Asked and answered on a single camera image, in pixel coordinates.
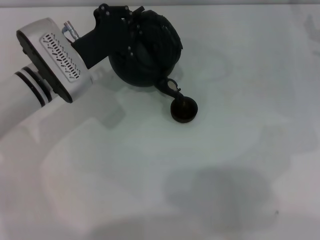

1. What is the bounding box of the dark round teapot with handle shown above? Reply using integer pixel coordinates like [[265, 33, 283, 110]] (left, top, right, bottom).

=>
[[107, 9, 185, 101]]

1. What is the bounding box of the small dark teacup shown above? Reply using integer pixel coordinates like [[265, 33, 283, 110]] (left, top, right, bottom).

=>
[[170, 96, 199, 124]]

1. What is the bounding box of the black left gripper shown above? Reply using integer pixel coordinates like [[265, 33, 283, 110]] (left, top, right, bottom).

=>
[[71, 3, 146, 70]]

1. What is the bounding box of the silver cable connector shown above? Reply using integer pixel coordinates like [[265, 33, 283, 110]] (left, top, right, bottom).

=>
[[61, 21, 80, 43]]

